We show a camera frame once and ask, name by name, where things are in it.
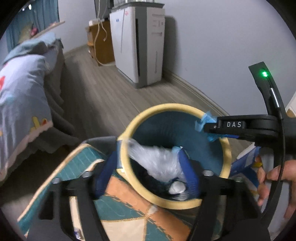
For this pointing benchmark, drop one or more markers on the yellow teal trash bin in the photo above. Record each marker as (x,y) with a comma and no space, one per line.
(168,125)

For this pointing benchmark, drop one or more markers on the white air purifier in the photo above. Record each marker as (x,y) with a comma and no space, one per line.
(138,35)

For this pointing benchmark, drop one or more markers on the bed with cartoon duvet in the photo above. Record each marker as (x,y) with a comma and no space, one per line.
(31,103)

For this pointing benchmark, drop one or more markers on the patterned teal orange cushion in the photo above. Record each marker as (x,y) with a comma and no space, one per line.
(124,213)

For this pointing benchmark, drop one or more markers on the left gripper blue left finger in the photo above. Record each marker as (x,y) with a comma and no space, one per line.
(53,219)

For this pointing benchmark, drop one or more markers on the white tissue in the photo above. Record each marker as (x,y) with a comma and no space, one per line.
(177,187)

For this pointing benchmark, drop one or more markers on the clear plastic bag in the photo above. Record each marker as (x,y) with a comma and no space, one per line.
(161,163)

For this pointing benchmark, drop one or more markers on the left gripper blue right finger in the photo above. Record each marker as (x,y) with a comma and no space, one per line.
(242,218)

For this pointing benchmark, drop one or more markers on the wooden side cabinet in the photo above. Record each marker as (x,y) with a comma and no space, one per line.
(99,42)

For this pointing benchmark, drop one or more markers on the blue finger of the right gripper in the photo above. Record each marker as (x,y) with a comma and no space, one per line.
(245,127)

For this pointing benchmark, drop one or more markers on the blue white package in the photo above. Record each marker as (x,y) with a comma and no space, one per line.
(246,166)

